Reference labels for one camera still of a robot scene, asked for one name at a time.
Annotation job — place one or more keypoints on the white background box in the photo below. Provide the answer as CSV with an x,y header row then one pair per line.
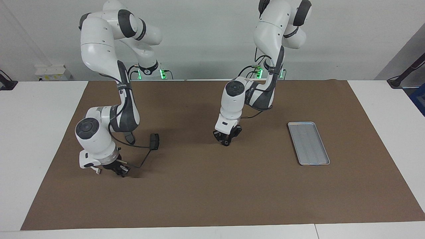
x,y
51,72

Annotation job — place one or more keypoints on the silver metal tray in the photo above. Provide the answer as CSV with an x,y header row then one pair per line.
x,y
308,144

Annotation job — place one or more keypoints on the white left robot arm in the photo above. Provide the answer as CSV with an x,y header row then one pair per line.
x,y
269,30

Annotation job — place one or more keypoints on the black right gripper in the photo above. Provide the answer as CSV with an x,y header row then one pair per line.
x,y
114,166

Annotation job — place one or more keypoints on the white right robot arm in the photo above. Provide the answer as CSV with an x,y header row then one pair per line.
x,y
96,49

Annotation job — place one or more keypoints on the brown table mat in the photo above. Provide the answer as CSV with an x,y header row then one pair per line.
x,y
212,199

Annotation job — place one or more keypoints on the short rectangular dark brake pad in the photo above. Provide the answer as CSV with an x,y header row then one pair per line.
x,y
154,141

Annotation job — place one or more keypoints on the long curved dark brake pad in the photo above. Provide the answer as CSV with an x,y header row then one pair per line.
x,y
130,138

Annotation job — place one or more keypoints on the white curved plastic bracket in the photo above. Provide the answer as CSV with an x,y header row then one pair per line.
x,y
98,171

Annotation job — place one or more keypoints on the black table clamp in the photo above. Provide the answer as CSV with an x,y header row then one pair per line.
x,y
6,83

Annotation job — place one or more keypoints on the black angled stand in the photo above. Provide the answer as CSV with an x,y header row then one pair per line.
x,y
396,81

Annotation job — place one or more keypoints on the blue crate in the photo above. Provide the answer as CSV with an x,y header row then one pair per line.
x,y
419,99

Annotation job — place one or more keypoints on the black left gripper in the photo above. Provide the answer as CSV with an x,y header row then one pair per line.
x,y
227,134

